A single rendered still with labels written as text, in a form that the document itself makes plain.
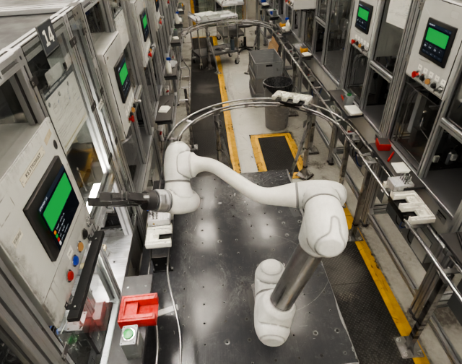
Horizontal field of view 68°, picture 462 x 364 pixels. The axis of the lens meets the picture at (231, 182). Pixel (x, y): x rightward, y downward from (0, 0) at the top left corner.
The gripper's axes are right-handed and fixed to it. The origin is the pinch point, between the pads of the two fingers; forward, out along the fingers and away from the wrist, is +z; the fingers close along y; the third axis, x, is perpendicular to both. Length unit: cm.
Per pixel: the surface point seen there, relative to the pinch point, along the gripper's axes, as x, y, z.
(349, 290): 62, -18, -199
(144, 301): 39, -32, -33
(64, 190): -1.8, 3.3, 13.1
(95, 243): 13.2, -14.0, -3.8
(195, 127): -152, -220, -248
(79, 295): 29.8, -4.4, 6.5
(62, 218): 6.9, 3.9, 14.2
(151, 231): 5, -60, -58
